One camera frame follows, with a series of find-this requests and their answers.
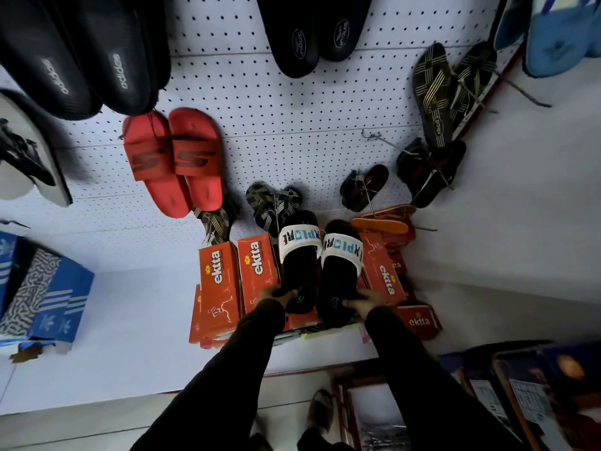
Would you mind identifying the black slipper with oval logo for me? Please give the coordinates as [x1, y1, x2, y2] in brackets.
[255, 0, 321, 79]
[317, 0, 375, 62]

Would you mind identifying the black strapped sandal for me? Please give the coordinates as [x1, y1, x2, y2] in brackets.
[411, 140, 467, 209]
[396, 137, 430, 193]

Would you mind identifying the orange slipper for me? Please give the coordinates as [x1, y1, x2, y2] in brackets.
[350, 204, 417, 247]

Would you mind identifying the black slide with white strap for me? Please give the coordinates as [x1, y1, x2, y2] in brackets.
[273, 210, 324, 315]
[317, 220, 365, 329]

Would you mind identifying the dark brown slipper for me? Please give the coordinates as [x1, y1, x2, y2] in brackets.
[340, 164, 390, 213]

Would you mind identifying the light blue slipper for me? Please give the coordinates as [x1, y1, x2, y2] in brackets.
[522, 0, 601, 79]

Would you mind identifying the black gold striped flip-flop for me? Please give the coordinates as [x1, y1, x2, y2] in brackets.
[413, 42, 454, 149]
[448, 40, 498, 133]

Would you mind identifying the person's shoe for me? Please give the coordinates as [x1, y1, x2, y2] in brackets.
[307, 389, 335, 433]

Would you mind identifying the black yellow striped flip-flop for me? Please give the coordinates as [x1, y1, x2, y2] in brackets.
[193, 202, 235, 246]

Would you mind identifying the person's right forearm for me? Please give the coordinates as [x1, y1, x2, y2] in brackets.
[364, 305, 529, 451]

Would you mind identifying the person's left hand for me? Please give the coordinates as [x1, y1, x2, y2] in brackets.
[256, 285, 298, 310]

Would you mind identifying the blue striped shoe box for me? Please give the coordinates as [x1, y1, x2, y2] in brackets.
[27, 256, 95, 344]

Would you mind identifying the dark blue slipper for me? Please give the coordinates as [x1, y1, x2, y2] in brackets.
[492, 0, 534, 51]

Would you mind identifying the large black textured slide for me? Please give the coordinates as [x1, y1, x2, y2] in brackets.
[140, 0, 172, 91]
[0, 0, 103, 121]
[59, 0, 159, 116]

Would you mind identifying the black white striped flip-flop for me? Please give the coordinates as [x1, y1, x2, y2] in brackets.
[275, 186, 303, 221]
[245, 182, 281, 238]

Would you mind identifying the person's left forearm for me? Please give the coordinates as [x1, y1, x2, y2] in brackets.
[131, 298, 286, 451]

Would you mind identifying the red slide sandal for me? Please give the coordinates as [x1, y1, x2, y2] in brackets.
[168, 107, 224, 212]
[121, 111, 192, 219]

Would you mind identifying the person's right hand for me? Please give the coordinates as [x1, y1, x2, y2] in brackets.
[341, 289, 387, 321]

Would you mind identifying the metal pegboard hook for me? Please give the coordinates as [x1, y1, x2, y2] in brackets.
[495, 70, 553, 109]
[361, 130, 419, 158]

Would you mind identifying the dark shoe box with label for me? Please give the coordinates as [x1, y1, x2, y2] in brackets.
[492, 343, 601, 451]
[439, 350, 522, 442]

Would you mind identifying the pile of orange shoe boxes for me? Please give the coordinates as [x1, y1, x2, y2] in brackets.
[189, 231, 442, 349]

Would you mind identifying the open brown shoe box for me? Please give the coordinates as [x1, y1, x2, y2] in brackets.
[331, 373, 413, 451]

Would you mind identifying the white flip-flop with black strap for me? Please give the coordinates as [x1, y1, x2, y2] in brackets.
[0, 90, 74, 208]

